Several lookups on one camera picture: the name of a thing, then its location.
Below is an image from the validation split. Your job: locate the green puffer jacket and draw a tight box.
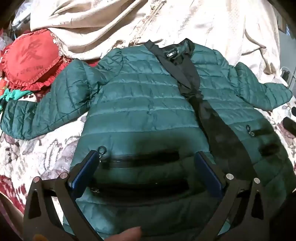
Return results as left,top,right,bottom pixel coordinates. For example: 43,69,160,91
0,38,296,241

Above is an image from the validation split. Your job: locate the dark object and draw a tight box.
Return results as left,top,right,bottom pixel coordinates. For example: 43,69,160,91
283,116,296,138

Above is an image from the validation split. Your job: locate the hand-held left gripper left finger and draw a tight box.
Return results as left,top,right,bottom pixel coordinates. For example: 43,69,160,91
23,150,103,241

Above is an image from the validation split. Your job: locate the person's left hand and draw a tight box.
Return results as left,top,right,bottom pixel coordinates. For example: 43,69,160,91
108,227,142,241

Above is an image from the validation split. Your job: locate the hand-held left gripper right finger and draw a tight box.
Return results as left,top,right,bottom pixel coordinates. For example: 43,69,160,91
195,151,277,241

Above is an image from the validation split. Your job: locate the beige embossed quilt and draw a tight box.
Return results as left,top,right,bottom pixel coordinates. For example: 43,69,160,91
30,0,282,82

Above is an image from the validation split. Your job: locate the red frilled heart pillow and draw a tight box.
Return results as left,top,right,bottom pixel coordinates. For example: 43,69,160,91
0,29,71,91

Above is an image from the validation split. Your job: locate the bright green cloth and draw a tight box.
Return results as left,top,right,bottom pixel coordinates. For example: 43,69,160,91
0,89,31,110

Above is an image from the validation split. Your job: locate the floral plush blanket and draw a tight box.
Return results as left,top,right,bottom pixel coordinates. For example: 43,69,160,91
0,58,296,224

